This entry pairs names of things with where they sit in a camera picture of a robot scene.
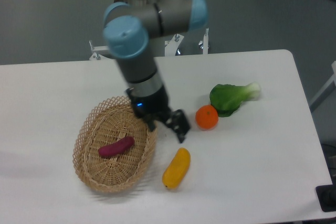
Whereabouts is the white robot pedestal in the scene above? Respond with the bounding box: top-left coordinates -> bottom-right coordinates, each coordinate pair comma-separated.
114,0 -> 165,57

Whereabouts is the white frame at right edge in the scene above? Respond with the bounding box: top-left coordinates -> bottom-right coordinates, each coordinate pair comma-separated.
309,61 -> 335,113

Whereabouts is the green bok choy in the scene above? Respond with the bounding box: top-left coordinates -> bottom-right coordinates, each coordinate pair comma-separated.
209,82 -> 261,118

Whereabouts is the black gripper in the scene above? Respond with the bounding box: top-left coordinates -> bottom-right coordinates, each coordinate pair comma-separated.
126,86 -> 191,143

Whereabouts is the orange tangerine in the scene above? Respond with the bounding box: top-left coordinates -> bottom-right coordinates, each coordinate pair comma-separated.
195,104 -> 219,130

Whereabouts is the white metal base frame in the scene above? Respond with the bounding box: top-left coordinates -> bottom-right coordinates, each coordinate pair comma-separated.
89,27 -> 211,61

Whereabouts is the purple sweet potato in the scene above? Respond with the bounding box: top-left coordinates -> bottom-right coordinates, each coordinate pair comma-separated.
98,136 -> 134,158

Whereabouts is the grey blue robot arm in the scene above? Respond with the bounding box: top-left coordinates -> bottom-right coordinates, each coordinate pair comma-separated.
103,0 -> 208,142

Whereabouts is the black device at table edge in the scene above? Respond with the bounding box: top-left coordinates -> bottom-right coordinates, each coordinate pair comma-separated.
316,185 -> 335,212

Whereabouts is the yellow mango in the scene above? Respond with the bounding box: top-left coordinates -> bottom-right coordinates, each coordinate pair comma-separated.
162,147 -> 191,189

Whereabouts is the woven wicker basket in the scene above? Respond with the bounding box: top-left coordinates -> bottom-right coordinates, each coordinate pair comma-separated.
72,96 -> 158,193

